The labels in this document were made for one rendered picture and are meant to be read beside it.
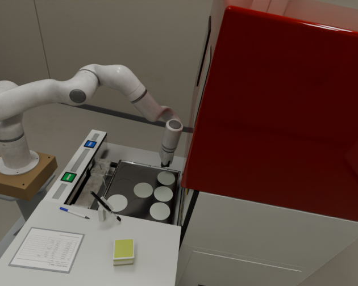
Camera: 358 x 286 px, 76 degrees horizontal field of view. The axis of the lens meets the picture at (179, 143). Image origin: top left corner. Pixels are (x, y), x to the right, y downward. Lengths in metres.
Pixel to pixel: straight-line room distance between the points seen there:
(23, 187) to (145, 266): 0.71
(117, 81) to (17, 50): 2.80
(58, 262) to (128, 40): 2.37
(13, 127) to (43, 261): 0.60
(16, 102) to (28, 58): 2.52
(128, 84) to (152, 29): 1.84
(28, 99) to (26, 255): 0.60
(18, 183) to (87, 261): 0.57
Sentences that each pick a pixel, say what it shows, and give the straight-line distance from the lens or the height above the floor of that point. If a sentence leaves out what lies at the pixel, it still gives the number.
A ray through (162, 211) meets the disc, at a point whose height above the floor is 0.90.
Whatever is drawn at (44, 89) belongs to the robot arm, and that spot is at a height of 1.38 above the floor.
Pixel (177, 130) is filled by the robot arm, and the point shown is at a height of 1.26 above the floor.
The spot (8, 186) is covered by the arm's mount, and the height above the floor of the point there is 0.90.
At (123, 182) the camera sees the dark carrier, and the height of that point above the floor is 0.90.
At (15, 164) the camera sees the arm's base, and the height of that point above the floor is 0.96.
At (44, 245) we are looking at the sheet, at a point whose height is 0.97.
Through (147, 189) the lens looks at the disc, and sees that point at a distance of 1.26.
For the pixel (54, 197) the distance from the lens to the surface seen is 1.20.
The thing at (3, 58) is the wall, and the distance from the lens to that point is 3.91.
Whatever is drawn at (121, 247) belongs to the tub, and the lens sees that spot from 0.95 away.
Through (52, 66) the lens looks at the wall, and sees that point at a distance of 3.49.
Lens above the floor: 1.88
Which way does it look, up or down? 39 degrees down
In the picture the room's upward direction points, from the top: 12 degrees clockwise
